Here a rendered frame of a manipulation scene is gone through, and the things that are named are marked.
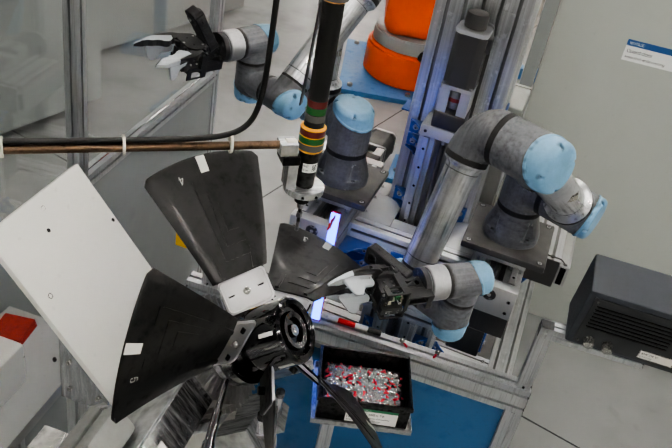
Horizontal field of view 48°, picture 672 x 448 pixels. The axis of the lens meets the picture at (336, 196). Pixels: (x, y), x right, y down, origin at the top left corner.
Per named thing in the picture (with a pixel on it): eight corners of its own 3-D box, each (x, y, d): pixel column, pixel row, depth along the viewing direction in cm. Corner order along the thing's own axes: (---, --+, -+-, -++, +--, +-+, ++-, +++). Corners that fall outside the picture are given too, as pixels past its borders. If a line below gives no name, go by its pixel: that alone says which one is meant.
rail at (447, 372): (184, 303, 200) (186, 279, 196) (191, 294, 203) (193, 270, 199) (521, 415, 186) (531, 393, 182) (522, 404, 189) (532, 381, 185)
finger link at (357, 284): (340, 291, 145) (382, 290, 149) (330, 270, 150) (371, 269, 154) (335, 303, 147) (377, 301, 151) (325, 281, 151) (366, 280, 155)
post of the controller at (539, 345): (516, 387, 183) (541, 326, 172) (517, 378, 185) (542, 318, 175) (528, 391, 182) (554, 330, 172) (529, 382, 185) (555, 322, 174)
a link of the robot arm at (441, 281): (439, 256, 160) (429, 283, 165) (420, 258, 158) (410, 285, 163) (455, 281, 155) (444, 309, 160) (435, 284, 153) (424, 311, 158)
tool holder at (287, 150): (277, 202, 126) (285, 151, 121) (267, 179, 131) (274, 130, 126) (328, 200, 129) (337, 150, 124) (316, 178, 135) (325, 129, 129)
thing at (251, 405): (254, 439, 158) (233, 423, 154) (259, 413, 163) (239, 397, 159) (284, 432, 155) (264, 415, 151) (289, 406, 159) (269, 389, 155)
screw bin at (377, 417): (312, 418, 171) (317, 397, 167) (316, 364, 185) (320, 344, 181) (407, 431, 172) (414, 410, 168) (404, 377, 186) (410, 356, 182)
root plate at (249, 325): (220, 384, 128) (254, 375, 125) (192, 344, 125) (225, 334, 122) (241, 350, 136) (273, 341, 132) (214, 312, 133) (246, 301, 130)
